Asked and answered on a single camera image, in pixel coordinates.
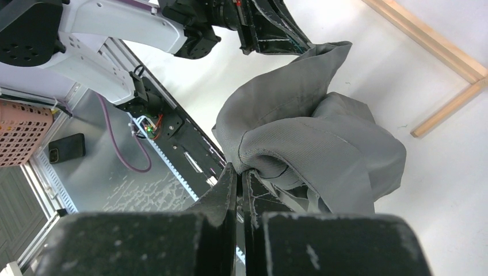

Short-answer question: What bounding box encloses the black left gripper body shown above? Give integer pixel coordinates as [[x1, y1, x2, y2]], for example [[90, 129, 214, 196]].
[[158, 0, 256, 59]]

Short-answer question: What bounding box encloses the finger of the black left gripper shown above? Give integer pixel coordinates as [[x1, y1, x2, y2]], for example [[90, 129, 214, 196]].
[[263, 0, 312, 52], [236, 1, 305, 55]]

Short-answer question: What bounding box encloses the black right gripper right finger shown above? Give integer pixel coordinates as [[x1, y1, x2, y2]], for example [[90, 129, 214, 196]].
[[242, 171, 431, 275]]

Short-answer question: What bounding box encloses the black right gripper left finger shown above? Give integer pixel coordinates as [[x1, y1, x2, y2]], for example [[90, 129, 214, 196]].
[[36, 163, 238, 275]]

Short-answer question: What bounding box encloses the grey pleated skirt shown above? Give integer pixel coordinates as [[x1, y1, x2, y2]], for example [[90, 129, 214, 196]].
[[212, 41, 406, 214]]

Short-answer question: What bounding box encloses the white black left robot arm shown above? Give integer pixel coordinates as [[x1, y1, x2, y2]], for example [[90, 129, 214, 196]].
[[1, 0, 311, 116]]

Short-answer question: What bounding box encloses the black smartphone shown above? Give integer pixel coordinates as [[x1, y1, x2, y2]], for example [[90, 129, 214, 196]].
[[48, 133, 86, 164]]

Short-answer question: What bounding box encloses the wooden clothes rack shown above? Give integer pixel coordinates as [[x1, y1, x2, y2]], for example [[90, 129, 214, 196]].
[[364, 1, 487, 139]]

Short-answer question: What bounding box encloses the pink plastic basket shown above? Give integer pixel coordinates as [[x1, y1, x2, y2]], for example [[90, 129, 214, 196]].
[[1, 100, 54, 167]]

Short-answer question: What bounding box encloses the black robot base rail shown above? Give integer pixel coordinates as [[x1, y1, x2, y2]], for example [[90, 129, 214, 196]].
[[99, 38, 225, 201]]

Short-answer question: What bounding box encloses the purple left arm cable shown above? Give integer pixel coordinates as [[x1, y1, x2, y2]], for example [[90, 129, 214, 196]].
[[96, 93, 153, 173]]

